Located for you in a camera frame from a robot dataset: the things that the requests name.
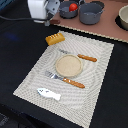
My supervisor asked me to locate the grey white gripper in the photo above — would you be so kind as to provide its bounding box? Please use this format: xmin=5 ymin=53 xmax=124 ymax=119
xmin=27 ymin=0 xmax=60 ymax=26

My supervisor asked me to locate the yellow toy bread loaf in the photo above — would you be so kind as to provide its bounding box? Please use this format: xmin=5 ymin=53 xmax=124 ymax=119
xmin=45 ymin=33 xmax=65 ymax=45

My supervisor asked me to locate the red toy tomato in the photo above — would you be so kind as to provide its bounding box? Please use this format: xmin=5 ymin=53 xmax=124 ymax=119
xmin=69 ymin=3 xmax=78 ymax=12

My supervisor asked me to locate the grey pot with handles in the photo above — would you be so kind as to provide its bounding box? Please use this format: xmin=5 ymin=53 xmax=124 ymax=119
xmin=79 ymin=1 xmax=104 ymax=25

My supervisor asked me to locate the white toy fish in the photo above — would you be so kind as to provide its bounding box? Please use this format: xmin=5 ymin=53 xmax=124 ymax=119
xmin=37 ymin=88 xmax=61 ymax=101

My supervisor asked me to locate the brown toy sausage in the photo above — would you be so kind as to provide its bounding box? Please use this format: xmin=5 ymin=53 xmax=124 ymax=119
xmin=50 ymin=20 xmax=60 ymax=25

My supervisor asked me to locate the grey saucepan on stove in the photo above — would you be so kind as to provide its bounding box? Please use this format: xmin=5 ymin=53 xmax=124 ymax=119
xmin=57 ymin=0 xmax=79 ymax=19

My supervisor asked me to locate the round wooden plate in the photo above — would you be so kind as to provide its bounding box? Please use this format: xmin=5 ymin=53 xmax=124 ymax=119
xmin=55 ymin=54 xmax=83 ymax=77

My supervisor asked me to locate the beige bowl on stove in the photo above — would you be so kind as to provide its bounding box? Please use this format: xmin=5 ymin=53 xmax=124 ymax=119
xmin=119 ymin=5 xmax=128 ymax=30

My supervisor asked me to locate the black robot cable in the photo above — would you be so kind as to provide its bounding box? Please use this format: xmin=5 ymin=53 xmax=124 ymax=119
xmin=0 ymin=15 xmax=38 ymax=23

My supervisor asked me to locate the knife with wooden handle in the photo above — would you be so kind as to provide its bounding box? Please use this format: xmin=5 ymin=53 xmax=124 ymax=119
xmin=58 ymin=49 xmax=97 ymax=62

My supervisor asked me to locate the fork with wooden handle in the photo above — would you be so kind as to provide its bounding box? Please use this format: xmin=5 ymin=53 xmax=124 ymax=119
xmin=45 ymin=71 xmax=85 ymax=88

